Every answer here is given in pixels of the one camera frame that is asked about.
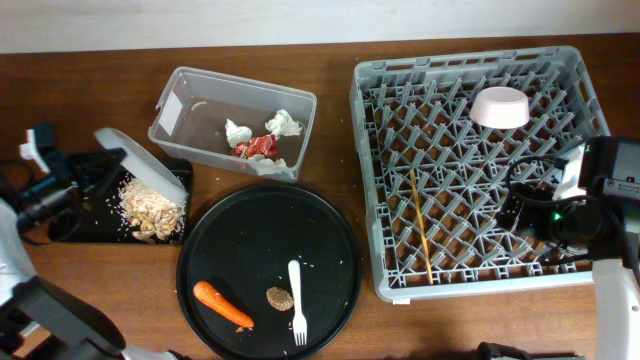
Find grey plate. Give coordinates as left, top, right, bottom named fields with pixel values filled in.
left=94, top=128, right=187, bottom=204

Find rice and food scraps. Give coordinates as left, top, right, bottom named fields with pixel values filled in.
left=117, top=177, right=186, bottom=244

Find pink bowl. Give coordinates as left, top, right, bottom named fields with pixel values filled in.
left=470, top=86, right=530, bottom=129

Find wooden chopstick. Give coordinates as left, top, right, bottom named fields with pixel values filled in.
left=409, top=168, right=434, bottom=285

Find white tissue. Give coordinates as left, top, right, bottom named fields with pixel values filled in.
left=248, top=154, right=289, bottom=176
left=265, top=109, right=303, bottom=138
left=225, top=119, right=252, bottom=148

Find orange carrot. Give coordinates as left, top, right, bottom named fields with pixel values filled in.
left=193, top=281, right=255, bottom=328

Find red wrapper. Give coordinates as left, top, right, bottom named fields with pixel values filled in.
left=231, top=135, right=277, bottom=159

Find brown cookie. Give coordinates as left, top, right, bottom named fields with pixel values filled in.
left=266, top=287, right=294, bottom=312

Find white plastic fork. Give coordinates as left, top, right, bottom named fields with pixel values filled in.
left=288, top=260, right=308, bottom=346

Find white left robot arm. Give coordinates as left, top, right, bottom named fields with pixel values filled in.
left=1, top=148, right=181, bottom=360

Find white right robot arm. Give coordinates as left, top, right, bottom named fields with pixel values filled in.
left=497, top=184, right=639, bottom=360

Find grey dishwasher rack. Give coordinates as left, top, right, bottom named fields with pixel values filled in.
left=350, top=46, right=608, bottom=304

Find clear plastic waste bin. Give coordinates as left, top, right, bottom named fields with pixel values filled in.
left=148, top=67, right=317, bottom=183

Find black rectangular tray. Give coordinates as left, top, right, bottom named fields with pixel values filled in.
left=47, top=158, right=194, bottom=245

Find black round tray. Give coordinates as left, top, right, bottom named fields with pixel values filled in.
left=176, top=184, right=362, bottom=359

